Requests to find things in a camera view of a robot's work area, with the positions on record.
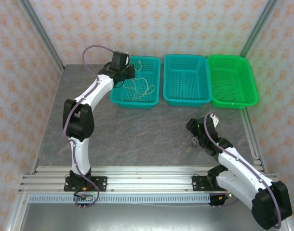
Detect teal plastic basket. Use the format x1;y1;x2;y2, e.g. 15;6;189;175
163;54;212;107
109;55;161;109

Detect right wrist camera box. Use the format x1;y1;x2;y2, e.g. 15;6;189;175
208;113;220;126

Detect green plastic basket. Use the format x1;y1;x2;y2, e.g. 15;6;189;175
207;54;259;109

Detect aluminium mounting rail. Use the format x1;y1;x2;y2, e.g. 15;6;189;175
18;166;282;193

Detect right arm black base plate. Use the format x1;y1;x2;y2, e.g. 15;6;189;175
192;175;219;192

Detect aluminium frame post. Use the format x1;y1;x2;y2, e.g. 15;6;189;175
240;0;280;58
19;0;66;72

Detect arm lilac harness cable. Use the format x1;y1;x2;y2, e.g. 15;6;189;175
203;110;282;229
62;45;116;209

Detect small controller board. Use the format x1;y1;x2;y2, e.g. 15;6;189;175
218;192;232;202
73;192;94;202

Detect left arm lilac harness cable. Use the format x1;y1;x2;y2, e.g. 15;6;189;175
62;45;116;209

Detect slotted grey cable duct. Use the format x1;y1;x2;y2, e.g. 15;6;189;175
28;194;212;204

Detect right arm lilac harness cable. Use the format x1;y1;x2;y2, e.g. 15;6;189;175
203;110;282;229

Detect thin white cable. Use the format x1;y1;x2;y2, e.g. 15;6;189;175
122;60;156;102

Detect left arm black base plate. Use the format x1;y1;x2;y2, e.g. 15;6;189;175
64;176;108;192

